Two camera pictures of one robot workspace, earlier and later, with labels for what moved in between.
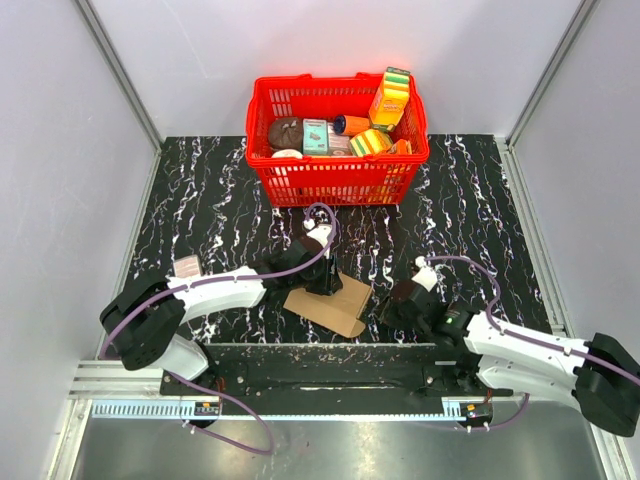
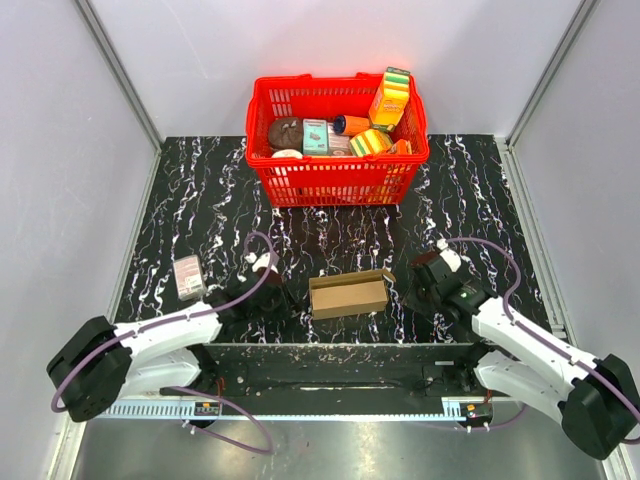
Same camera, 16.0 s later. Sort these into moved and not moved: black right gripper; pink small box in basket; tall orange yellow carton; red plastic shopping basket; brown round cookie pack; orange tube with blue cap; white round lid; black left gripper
Moved: black left gripper; black right gripper
Not moved: brown round cookie pack; orange tube with blue cap; pink small box in basket; white round lid; tall orange yellow carton; red plastic shopping basket
